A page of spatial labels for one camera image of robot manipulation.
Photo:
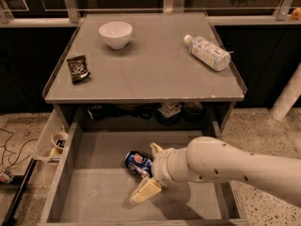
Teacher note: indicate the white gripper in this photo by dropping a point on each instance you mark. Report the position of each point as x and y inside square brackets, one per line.
[161, 167]

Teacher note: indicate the blue pepsi can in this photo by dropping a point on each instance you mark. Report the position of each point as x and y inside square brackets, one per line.
[138, 163]

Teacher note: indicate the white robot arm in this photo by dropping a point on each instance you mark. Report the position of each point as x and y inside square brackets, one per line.
[210, 159]

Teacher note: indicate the open grey top drawer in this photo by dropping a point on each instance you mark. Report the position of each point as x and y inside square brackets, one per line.
[92, 187]

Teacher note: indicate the grey cabinet with counter top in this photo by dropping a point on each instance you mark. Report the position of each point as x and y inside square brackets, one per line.
[154, 67]

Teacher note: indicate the patterned packet on shelf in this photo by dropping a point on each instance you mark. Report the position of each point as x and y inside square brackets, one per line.
[169, 109]

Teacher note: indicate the dark round container on shelf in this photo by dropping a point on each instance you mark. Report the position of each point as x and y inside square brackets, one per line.
[192, 111]

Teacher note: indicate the black item on shelf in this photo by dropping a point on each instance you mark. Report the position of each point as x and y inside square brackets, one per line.
[97, 112]

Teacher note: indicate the white mug in bin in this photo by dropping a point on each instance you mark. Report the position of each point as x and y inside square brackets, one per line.
[58, 139]

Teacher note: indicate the clear plastic bin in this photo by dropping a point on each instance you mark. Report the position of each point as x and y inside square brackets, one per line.
[45, 151]

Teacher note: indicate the black snack packet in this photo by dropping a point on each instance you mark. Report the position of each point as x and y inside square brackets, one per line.
[78, 68]

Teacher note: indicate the clear plastic water bottle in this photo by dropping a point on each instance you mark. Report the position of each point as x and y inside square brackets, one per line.
[207, 52]

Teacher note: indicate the white ceramic bowl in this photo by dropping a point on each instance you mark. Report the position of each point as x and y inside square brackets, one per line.
[116, 34]

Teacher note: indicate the orange fruit on ledge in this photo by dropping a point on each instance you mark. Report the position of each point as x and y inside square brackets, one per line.
[296, 14]

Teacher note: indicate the black floor rail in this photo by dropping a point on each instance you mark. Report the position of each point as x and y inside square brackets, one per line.
[20, 182]

